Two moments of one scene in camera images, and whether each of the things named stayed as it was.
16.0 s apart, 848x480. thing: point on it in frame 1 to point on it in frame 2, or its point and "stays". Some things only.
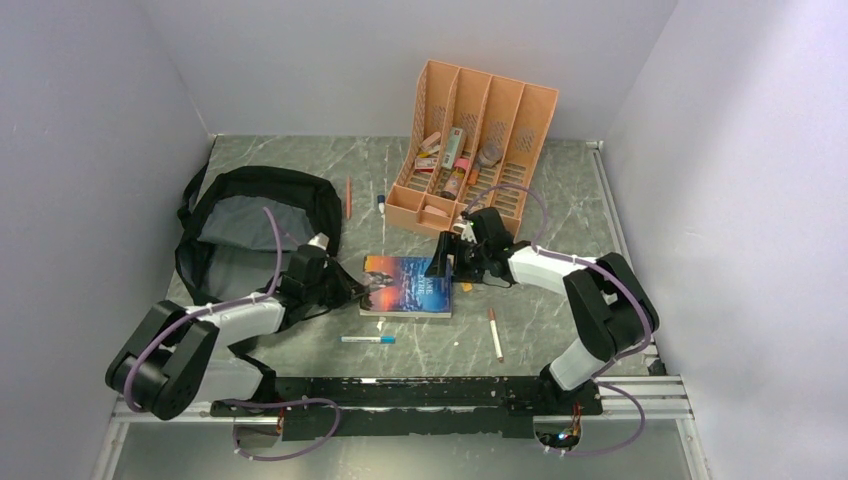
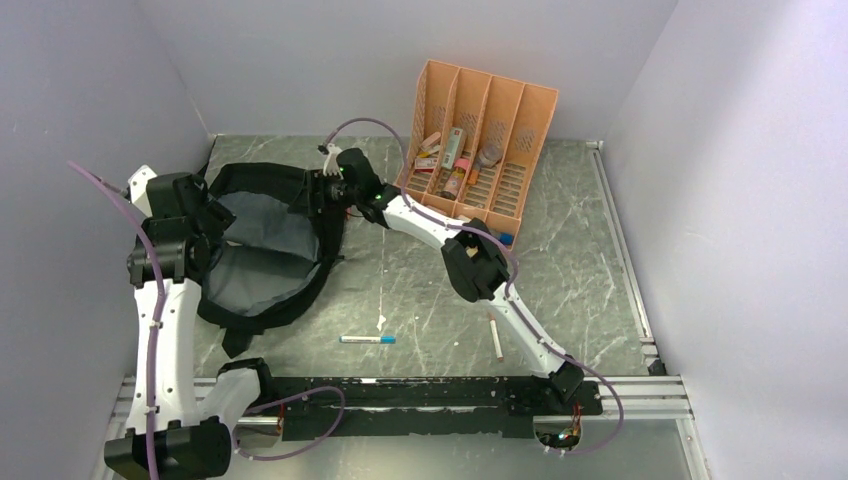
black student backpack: x=239 y=229 stays
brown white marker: x=495 y=334 stays
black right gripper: x=451 y=243 to x=327 y=181
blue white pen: x=362 y=339 stays
